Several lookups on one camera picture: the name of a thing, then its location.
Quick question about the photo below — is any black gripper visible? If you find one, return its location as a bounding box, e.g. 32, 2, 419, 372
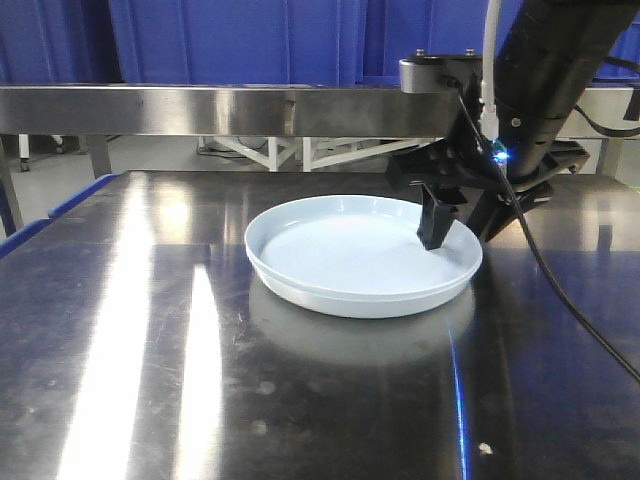
387, 74, 589, 250

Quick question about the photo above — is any light blue plate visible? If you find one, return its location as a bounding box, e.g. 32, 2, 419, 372
251, 253, 482, 319
245, 195, 483, 301

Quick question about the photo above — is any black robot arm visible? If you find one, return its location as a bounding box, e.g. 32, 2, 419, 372
387, 1, 639, 250

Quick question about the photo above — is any stainless steel shelf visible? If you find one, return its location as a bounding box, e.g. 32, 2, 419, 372
0, 83, 640, 236

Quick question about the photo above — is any blue crate upper right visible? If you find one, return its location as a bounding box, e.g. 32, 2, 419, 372
360, 0, 521, 85

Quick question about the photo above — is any blue crate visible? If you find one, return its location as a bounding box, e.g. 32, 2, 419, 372
109, 1, 367, 86
360, 0, 521, 85
1, 1, 121, 85

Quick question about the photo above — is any blue crate upper middle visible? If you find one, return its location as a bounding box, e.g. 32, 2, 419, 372
109, 1, 367, 86

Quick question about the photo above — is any blue crate upper left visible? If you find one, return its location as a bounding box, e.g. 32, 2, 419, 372
1, 1, 121, 85

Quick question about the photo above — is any white cable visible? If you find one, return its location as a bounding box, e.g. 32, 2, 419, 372
480, 0, 504, 139

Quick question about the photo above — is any black cable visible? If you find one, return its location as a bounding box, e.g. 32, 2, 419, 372
457, 89, 640, 384

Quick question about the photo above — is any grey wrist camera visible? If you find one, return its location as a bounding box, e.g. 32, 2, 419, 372
399, 51, 482, 94

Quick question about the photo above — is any white frame table background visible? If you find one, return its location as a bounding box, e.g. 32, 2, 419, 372
196, 136, 435, 172

